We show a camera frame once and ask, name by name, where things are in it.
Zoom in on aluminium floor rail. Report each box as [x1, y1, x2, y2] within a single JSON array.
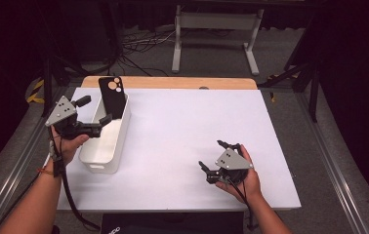
[[0, 110, 52, 234], [294, 92, 369, 234]]

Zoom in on person's left hand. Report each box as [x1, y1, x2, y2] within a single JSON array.
[[49, 126, 91, 169]]

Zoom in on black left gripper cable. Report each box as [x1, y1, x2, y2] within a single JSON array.
[[48, 126, 102, 231]]

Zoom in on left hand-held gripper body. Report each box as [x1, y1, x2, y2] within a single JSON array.
[[45, 95, 103, 140]]

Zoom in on black wrist strap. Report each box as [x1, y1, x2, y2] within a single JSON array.
[[51, 156, 67, 178]]

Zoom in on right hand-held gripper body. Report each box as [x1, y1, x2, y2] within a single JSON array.
[[214, 142, 255, 185]]

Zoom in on white plastic storage bin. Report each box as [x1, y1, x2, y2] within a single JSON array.
[[78, 92, 132, 175]]

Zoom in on black flat device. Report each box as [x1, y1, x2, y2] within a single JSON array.
[[100, 212, 245, 234]]

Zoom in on orange wrist bracelet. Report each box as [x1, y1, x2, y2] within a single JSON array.
[[36, 167, 55, 177]]

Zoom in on desk with white frame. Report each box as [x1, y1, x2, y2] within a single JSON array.
[[171, 0, 265, 76]]

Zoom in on person's right hand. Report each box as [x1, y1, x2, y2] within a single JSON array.
[[215, 144, 265, 204]]

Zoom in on tangle of floor cables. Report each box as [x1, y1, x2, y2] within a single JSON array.
[[118, 28, 178, 78]]

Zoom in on black tripod stand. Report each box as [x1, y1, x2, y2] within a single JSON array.
[[39, 0, 123, 119], [257, 13, 323, 124]]

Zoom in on yellow floor tape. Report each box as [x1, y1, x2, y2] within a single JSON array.
[[25, 78, 46, 105]]

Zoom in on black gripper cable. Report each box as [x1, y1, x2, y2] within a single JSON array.
[[226, 178, 259, 232], [48, 126, 102, 231]]

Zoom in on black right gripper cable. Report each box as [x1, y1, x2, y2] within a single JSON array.
[[226, 178, 259, 232]]

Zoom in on white table mat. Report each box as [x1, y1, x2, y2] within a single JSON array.
[[57, 87, 303, 212]]

